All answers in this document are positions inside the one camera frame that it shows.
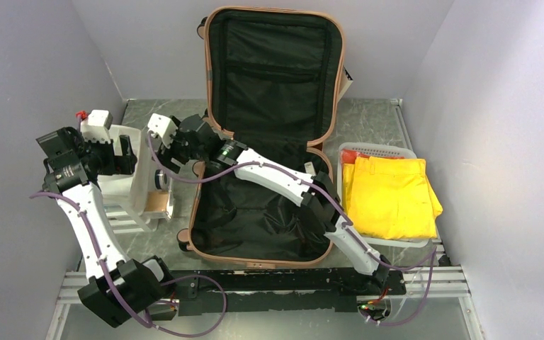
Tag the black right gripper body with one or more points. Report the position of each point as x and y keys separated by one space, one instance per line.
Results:
x=180 y=151

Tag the small brown cardboard box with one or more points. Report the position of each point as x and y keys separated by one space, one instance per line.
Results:
x=158 y=203

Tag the white plastic drawer organizer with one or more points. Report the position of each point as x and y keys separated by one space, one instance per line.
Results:
x=124 y=196

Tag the pink hard-shell suitcase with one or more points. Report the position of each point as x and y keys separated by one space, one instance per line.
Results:
x=274 y=83

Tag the red garment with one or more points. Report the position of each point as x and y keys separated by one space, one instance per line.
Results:
x=348 y=156

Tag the white plastic mesh basket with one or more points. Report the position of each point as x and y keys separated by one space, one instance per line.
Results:
x=388 y=152

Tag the yellow garment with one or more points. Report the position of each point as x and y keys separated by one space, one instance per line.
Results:
x=390 y=198

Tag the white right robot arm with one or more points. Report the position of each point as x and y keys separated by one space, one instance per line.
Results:
x=291 y=197

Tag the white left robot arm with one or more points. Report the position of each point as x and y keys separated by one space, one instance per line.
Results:
x=118 y=287

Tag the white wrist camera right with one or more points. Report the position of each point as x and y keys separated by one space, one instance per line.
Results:
x=162 y=127

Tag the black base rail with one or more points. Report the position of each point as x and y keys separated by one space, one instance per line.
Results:
x=256 y=290

